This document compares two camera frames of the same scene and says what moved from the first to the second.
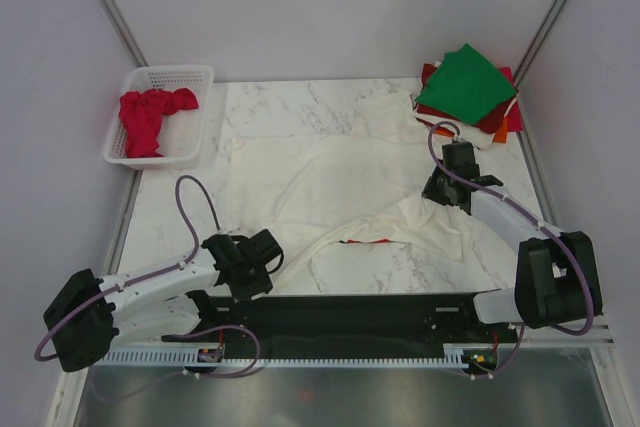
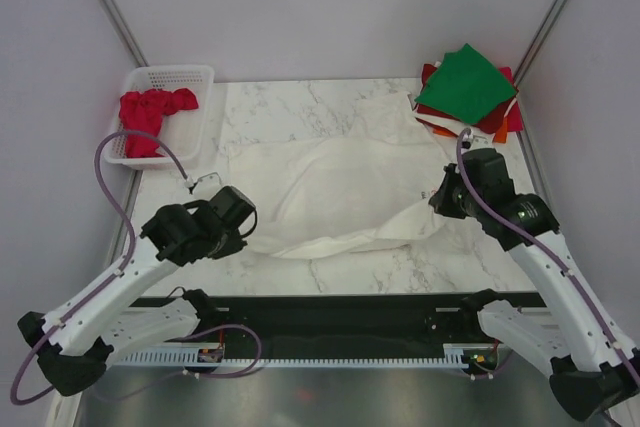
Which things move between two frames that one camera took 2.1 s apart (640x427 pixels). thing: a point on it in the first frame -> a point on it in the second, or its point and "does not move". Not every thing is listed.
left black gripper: [261, 283] -> [234, 244]
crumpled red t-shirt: [142, 115] does not move
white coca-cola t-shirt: [305, 193] does not move
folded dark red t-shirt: [491, 124] does not move
